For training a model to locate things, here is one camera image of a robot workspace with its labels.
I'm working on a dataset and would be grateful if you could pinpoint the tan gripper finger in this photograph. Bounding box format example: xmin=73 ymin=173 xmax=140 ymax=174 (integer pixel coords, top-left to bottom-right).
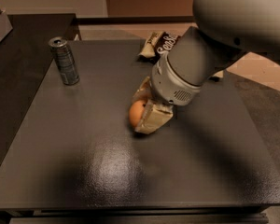
xmin=132 ymin=77 xmax=152 ymax=101
xmin=134 ymin=100 xmax=173 ymax=134

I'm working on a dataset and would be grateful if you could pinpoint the orange fruit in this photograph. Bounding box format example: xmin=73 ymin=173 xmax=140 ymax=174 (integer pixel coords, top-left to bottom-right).
xmin=129 ymin=100 xmax=147 ymax=128

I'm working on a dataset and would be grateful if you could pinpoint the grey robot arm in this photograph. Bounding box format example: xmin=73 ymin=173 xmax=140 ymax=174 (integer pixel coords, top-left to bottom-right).
xmin=129 ymin=0 xmax=280 ymax=134

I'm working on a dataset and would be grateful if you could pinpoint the silver redbull can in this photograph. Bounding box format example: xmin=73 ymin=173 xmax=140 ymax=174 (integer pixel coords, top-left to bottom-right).
xmin=49 ymin=36 xmax=79 ymax=85

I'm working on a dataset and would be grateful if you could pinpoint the brown chip bag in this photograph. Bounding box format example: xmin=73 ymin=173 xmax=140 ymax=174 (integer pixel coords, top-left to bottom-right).
xmin=138 ymin=31 xmax=224 ymax=79

